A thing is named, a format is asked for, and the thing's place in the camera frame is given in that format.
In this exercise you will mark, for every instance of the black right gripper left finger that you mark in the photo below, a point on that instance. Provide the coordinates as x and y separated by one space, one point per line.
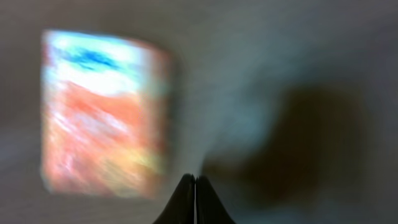
180 207

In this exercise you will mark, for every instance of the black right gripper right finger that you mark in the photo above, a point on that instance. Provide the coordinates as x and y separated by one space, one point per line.
210 210

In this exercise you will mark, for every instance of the orange tissue pack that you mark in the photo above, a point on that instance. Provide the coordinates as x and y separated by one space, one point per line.
104 112

